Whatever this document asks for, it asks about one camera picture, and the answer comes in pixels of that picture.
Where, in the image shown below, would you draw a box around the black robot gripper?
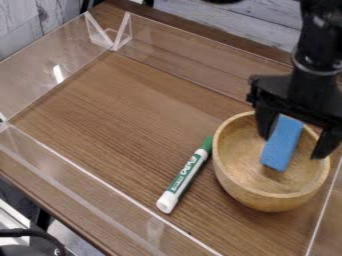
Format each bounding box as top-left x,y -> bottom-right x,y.
244,56 -> 342,160

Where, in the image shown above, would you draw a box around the blue rectangular block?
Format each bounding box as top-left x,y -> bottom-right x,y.
260,116 -> 303,172

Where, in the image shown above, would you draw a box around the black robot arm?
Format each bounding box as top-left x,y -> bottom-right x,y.
245,0 -> 342,159

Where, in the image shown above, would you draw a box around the brown wooden bowl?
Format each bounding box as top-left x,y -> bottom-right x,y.
212,111 -> 331,212

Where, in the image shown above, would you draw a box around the green and white marker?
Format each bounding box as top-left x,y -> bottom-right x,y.
156,136 -> 213,214

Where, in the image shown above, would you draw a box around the clear acrylic tray walls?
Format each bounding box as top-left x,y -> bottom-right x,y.
0,5 -> 342,256

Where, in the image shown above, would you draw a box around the black table leg bracket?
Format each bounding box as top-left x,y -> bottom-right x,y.
29,208 -> 73,256

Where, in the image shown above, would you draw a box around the black cable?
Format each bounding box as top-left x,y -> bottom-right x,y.
0,227 -> 64,256

